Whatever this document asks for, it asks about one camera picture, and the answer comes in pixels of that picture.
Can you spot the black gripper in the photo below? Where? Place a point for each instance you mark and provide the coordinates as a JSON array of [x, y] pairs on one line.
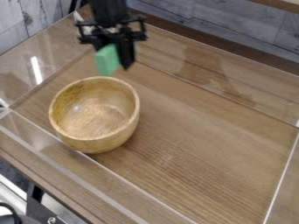
[[122, 34]]

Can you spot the green stick block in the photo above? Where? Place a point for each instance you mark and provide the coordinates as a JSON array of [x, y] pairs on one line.
[[108, 61]]

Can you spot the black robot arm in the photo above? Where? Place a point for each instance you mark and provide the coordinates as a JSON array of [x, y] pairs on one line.
[[108, 12]]

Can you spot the wooden bowl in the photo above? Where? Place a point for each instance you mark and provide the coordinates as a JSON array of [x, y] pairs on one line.
[[93, 114]]

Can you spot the clear acrylic corner bracket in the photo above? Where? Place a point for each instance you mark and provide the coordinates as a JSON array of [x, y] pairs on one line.
[[81, 29]]

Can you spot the clear acrylic enclosure wall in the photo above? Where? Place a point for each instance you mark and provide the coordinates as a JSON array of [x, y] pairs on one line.
[[213, 156]]

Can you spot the black table leg bracket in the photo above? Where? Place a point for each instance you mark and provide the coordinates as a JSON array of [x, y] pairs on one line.
[[36, 210]]

